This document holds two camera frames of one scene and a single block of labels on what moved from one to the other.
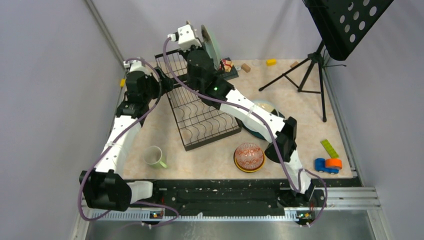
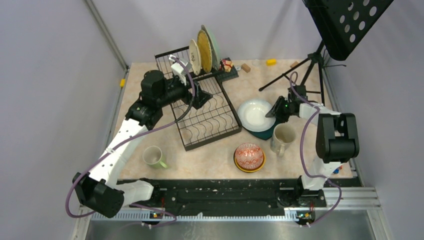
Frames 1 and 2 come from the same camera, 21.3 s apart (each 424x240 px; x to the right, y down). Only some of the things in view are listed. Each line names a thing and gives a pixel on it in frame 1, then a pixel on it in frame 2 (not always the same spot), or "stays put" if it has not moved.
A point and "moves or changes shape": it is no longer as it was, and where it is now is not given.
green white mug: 152,155 stays put
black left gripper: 164,85 to 201,96
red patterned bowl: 249,156 stays put
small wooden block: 246,68 stays put
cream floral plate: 266,106 moves or changes shape
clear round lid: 256,63 stays put
